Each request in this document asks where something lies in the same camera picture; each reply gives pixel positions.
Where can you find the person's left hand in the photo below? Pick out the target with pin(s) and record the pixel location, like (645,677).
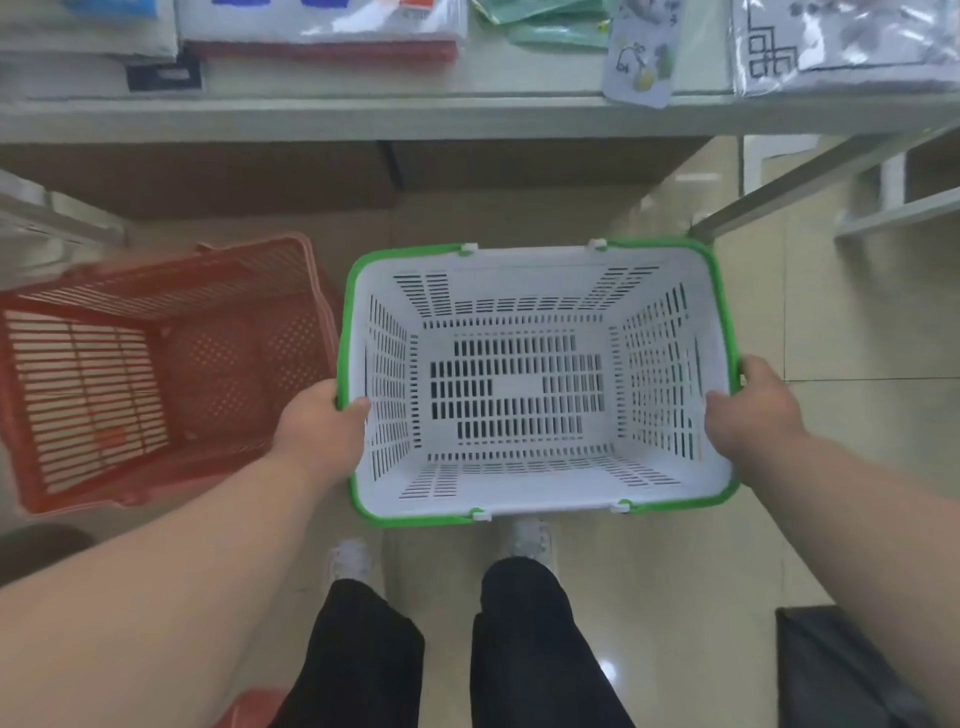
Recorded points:
(319,439)

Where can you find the person's right hand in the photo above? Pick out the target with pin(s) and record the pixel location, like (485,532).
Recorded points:
(754,420)

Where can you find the person's left thumb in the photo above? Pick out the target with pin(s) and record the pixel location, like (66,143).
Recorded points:
(352,409)

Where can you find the person's right thumb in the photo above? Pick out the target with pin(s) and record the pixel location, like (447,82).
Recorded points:
(721,409)

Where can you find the white basket with green rim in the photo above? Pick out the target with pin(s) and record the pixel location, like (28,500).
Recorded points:
(536,382)

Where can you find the person's left forearm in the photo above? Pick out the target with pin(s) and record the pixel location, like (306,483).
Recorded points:
(150,585)

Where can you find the person's right forearm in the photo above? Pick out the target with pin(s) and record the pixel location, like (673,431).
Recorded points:
(862,547)

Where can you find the person's left white shoe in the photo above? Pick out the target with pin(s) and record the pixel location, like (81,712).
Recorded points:
(351,561)

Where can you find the person's white shoe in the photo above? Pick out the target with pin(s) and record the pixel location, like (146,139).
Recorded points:
(351,561)
(531,541)

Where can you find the red plastic basket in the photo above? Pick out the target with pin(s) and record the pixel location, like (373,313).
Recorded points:
(161,375)

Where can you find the person's right white shoe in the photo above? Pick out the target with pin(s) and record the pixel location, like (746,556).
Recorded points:
(531,541)

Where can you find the person's left leg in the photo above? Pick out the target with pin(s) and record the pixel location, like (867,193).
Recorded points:
(360,660)

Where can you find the person's leg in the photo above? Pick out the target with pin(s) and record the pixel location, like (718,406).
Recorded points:
(540,645)
(360,660)

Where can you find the black box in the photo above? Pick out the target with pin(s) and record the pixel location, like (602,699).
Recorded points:
(855,667)

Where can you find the person's right leg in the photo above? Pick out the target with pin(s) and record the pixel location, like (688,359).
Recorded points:
(540,645)

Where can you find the grey metal shelf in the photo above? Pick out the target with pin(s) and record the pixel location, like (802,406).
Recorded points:
(450,112)

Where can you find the red object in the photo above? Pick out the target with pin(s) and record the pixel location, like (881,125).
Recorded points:
(251,709)

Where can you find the red packaged item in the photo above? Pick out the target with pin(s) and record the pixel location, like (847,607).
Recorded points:
(322,52)

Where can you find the black label holder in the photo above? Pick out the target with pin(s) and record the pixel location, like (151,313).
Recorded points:
(165,77)

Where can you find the white packet with black pattern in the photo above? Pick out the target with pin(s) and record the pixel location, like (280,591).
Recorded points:
(847,41)

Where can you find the white packet with blue print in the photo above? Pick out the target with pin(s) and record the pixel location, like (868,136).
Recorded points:
(322,19)

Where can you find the green packaged item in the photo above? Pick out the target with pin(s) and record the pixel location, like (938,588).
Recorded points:
(551,19)

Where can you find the white shelf frame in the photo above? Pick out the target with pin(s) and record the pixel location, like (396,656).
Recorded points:
(900,195)

